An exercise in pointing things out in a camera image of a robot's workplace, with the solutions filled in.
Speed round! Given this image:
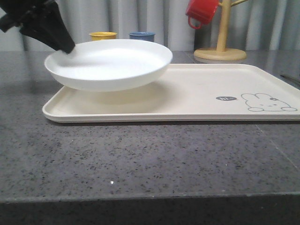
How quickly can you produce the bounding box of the white round plate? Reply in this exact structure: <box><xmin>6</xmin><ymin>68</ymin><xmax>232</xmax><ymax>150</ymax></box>
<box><xmin>45</xmin><ymin>39</ymin><xmax>173</xmax><ymax>92</ymax></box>

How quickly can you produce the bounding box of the cream rabbit serving tray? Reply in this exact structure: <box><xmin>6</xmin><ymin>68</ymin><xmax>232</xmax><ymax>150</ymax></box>
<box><xmin>42</xmin><ymin>64</ymin><xmax>300</xmax><ymax>123</ymax></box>

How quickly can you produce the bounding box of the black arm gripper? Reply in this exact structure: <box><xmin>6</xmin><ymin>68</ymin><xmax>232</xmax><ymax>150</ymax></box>
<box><xmin>0</xmin><ymin>0</ymin><xmax>75</xmax><ymax>54</ymax></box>

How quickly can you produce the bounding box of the blue enamel mug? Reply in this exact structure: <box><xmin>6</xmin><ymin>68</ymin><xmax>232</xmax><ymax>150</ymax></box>
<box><xmin>129</xmin><ymin>31</ymin><xmax>155</xmax><ymax>42</ymax></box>

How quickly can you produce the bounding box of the yellow enamel mug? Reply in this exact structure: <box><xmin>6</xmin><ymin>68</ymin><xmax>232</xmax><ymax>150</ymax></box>
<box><xmin>89</xmin><ymin>31</ymin><xmax>117</xmax><ymax>41</ymax></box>

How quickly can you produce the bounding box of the red enamel mug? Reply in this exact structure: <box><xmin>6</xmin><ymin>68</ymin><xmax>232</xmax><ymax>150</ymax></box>
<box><xmin>185</xmin><ymin>0</ymin><xmax>219</xmax><ymax>29</ymax></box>

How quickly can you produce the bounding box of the wooden mug tree stand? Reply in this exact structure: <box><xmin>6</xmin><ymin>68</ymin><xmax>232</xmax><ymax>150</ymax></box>
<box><xmin>194</xmin><ymin>0</ymin><xmax>247</xmax><ymax>62</ymax></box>

